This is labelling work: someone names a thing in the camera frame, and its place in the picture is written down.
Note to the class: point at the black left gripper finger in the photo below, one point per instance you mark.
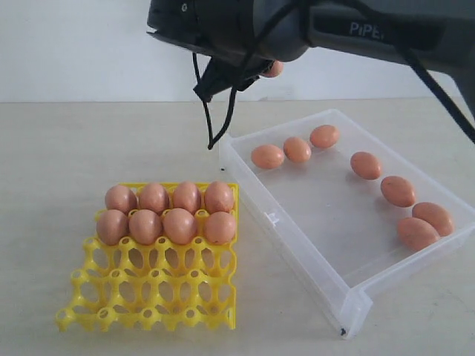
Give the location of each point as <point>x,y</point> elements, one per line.
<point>219,76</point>

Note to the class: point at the brown egg cluster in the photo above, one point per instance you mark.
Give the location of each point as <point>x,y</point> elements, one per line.
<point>297,150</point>
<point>220,228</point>
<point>324,136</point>
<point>267,156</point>
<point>180,226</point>
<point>274,70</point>
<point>366,165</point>

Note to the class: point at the brown egg cluster front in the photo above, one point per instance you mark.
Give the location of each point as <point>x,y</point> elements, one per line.
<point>180,226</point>

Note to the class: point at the brown egg bin front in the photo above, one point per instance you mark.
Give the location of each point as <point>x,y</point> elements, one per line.
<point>145,226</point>

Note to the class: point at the brown egg bin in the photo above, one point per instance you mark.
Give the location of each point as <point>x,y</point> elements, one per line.
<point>416,234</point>
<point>112,226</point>
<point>145,226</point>
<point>435,215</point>
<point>398,191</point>

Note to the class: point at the clear plastic bin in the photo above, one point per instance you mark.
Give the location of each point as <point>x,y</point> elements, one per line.
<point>335,229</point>

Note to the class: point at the yellow plastic egg tray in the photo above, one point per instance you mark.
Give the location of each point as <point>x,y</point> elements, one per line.
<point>142,285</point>

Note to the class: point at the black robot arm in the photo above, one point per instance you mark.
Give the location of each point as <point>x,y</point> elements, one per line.
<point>243,38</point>

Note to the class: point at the brown egg cluster back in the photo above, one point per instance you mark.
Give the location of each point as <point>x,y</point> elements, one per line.
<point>324,136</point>

